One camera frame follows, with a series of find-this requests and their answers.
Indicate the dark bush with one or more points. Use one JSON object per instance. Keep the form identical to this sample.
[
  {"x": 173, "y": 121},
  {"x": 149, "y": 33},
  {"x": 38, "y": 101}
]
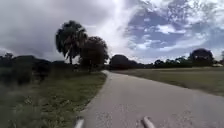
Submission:
[{"x": 42, "y": 68}]

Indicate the grass field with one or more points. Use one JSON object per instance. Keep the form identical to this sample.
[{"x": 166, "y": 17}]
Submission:
[{"x": 186, "y": 78}]

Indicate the broad dark tree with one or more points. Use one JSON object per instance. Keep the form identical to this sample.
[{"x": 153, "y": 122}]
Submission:
[{"x": 201, "y": 56}]

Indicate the robot's own part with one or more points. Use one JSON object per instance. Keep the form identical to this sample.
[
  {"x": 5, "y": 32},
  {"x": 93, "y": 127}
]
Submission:
[
  {"x": 79, "y": 124},
  {"x": 148, "y": 123}
]

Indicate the tall palm tree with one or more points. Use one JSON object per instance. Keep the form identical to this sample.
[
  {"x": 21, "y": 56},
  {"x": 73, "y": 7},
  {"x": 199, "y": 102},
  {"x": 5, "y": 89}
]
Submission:
[{"x": 70, "y": 38}]

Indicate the grass verge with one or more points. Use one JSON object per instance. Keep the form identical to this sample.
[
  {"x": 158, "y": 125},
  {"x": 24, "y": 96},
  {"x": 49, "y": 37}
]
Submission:
[{"x": 56, "y": 100}]

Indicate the grey paved path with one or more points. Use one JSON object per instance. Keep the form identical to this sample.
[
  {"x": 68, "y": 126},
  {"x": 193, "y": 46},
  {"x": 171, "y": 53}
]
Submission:
[{"x": 140, "y": 100}]

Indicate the distant row of trees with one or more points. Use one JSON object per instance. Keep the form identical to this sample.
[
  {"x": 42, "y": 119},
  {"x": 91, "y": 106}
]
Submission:
[{"x": 166, "y": 63}]

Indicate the round dark tree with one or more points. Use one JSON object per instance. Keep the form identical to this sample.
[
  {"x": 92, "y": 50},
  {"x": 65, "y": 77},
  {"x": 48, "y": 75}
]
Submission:
[{"x": 94, "y": 53}]

